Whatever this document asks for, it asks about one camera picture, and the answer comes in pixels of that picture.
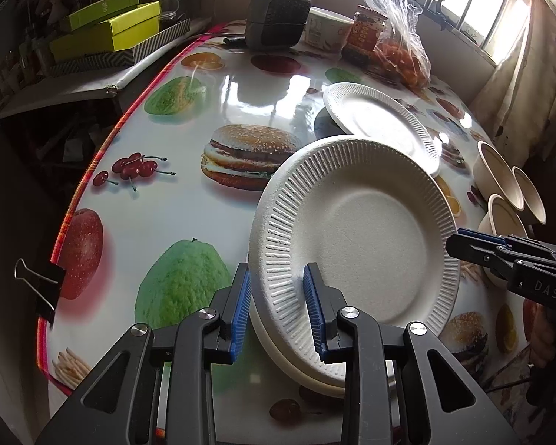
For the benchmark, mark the person's right hand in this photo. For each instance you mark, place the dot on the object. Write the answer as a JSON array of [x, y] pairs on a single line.
[[542, 340]]

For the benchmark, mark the lower yellow-green box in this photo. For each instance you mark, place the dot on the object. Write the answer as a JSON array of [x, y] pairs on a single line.
[[114, 34]]

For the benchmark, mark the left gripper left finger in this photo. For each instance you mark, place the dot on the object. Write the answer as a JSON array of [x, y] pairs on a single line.
[[117, 402]]

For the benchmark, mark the plastic bag of oranges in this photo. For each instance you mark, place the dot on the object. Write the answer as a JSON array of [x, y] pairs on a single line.
[[399, 53]]

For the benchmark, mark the ribbed paper plate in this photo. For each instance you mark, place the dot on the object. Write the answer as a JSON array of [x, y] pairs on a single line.
[[376, 225]]

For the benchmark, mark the beige paper bowl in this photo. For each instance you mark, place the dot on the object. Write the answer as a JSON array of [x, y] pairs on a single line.
[[492, 175], [534, 210], [500, 219]]

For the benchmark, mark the striped flat box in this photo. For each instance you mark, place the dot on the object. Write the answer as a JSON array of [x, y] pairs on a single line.
[[123, 58]]

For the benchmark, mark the patterned window curtain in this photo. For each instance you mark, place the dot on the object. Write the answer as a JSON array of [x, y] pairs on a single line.
[[517, 106]]

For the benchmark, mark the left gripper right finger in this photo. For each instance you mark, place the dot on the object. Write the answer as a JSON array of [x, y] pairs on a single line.
[[402, 386]]

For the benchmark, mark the grey side shelf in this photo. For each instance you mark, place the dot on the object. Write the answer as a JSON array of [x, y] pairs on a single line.
[[104, 83]]

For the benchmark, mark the grey portable heater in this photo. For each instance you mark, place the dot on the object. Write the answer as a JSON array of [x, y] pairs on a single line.
[[275, 24]]

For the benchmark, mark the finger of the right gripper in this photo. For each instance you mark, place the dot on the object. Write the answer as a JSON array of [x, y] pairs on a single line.
[[480, 238]]

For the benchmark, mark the red label glass jar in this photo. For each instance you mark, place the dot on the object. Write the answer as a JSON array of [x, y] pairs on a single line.
[[368, 25]]

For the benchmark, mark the black binder clip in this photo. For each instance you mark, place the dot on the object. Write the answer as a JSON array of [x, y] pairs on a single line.
[[46, 283]]

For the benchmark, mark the upper green box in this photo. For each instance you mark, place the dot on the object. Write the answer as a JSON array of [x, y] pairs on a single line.
[[94, 13]]

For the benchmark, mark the white plastic tub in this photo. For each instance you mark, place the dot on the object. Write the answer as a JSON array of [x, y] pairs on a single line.
[[327, 30]]

